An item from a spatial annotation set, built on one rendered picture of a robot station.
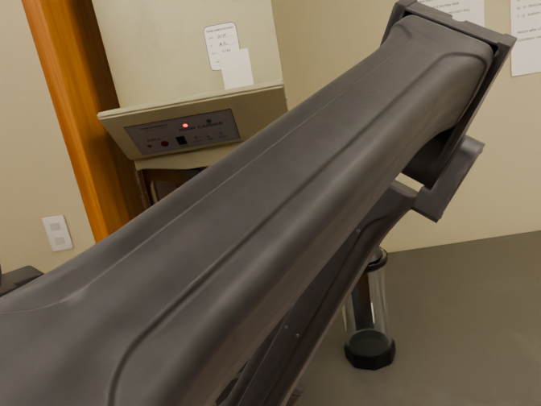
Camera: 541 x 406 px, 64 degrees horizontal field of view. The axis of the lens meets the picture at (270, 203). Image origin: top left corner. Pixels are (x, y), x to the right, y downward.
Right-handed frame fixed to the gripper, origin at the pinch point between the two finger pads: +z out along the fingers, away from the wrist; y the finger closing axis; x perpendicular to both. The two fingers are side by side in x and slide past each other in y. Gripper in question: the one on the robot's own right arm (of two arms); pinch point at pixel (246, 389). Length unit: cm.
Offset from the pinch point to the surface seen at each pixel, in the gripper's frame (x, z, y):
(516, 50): -92, 45, 47
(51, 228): 53, 67, 44
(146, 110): 1.6, 1.6, 48.5
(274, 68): -22, 9, 51
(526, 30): -96, 44, 51
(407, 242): -52, 65, 4
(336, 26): -47, 45, 69
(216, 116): -9.2, 4.2, 44.6
